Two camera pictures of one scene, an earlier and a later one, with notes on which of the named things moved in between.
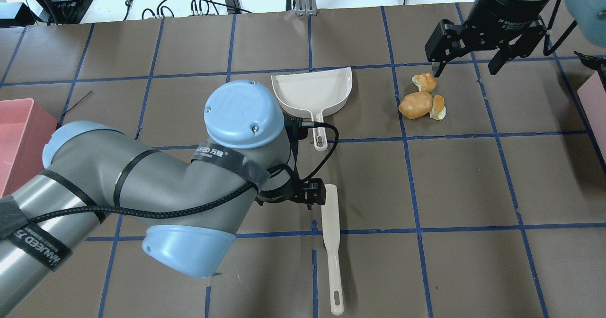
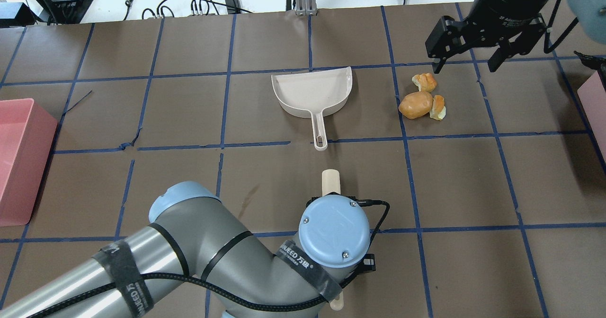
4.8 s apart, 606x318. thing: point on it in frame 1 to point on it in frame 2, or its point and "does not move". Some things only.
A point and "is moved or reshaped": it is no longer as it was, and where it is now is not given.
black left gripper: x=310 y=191 to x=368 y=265
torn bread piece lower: x=438 y=110 does not move
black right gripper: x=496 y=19 does not move
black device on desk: x=68 y=4 does not move
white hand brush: x=331 y=232 is moved or reshaped
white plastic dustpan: x=309 y=93 does not move
